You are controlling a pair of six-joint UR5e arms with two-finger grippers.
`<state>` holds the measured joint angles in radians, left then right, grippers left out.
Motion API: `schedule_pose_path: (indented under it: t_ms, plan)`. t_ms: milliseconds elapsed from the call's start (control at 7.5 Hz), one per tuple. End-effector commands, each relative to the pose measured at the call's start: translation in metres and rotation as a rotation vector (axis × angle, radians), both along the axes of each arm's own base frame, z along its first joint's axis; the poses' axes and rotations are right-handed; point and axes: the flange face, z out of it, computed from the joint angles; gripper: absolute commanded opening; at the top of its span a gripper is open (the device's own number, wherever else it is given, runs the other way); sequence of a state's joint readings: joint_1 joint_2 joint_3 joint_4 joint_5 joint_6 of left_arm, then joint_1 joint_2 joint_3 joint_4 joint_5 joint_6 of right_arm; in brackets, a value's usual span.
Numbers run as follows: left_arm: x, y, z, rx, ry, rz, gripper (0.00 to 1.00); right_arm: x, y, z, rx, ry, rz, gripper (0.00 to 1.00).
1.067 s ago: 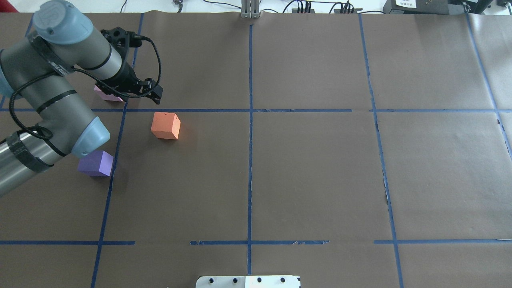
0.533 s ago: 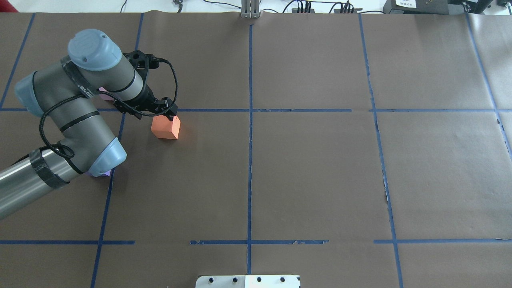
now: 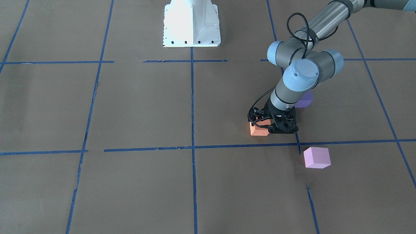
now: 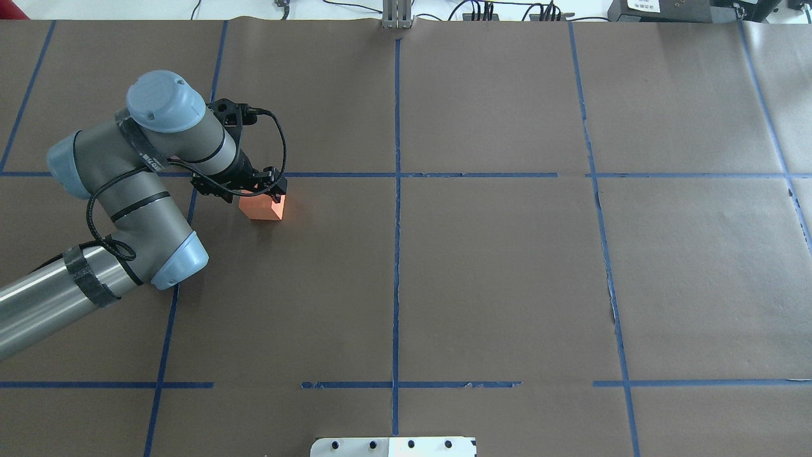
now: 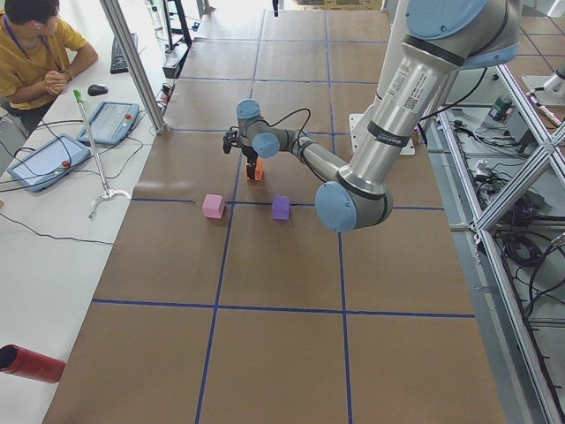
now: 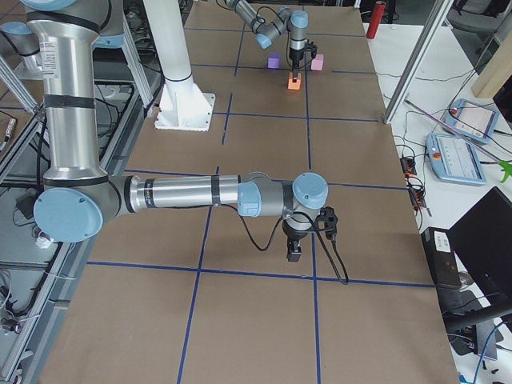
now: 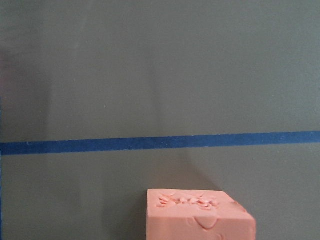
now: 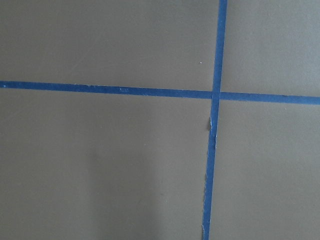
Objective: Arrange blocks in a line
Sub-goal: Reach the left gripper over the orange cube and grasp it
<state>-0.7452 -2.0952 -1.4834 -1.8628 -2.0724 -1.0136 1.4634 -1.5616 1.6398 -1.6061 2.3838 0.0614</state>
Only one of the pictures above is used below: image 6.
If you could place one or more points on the orange foam cube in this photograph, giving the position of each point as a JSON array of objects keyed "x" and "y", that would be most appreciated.
[{"x": 294, "y": 82}]

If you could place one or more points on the pink foam cube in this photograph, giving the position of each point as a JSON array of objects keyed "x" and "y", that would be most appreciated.
[{"x": 317, "y": 63}]

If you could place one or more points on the purple foam cube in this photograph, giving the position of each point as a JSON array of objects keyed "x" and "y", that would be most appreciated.
[{"x": 273, "y": 61}]

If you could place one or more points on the red cylinder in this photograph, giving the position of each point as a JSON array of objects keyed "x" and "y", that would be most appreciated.
[{"x": 376, "y": 17}]

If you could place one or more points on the brown paper table cover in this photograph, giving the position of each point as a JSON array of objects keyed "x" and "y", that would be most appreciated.
[{"x": 188, "y": 296}]

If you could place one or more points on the orange usb hub lower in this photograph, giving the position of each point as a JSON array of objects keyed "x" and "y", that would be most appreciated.
[{"x": 417, "y": 194}]

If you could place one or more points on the orange usb hub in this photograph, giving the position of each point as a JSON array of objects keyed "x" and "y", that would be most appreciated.
[
  {"x": 417, "y": 194},
  {"x": 408, "y": 165}
]

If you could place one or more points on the black box with label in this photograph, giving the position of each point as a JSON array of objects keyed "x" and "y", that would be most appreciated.
[{"x": 440, "y": 258}]

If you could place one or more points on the orange usb hub upper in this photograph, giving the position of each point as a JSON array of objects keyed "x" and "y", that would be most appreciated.
[{"x": 408, "y": 165}]

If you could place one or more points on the lower teach pendant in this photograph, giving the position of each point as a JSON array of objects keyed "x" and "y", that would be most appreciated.
[{"x": 453, "y": 160}]

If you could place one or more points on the teach pendant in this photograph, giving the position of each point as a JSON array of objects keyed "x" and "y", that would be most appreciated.
[
  {"x": 472, "y": 120},
  {"x": 453, "y": 160}
]

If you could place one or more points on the upper teach pendant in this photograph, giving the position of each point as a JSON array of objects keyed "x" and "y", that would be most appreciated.
[{"x": 472, "y": 120}]

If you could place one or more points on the black monitor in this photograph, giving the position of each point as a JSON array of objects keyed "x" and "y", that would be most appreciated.
[{"x": 481, "y": 238}]

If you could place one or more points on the wooden board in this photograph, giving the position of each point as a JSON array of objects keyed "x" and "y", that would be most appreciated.
[{"x": 496, "y": 73}]

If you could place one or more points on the aluminium frame post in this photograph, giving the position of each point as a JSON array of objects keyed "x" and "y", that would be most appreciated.
[{"x": 433, "y": 23}]

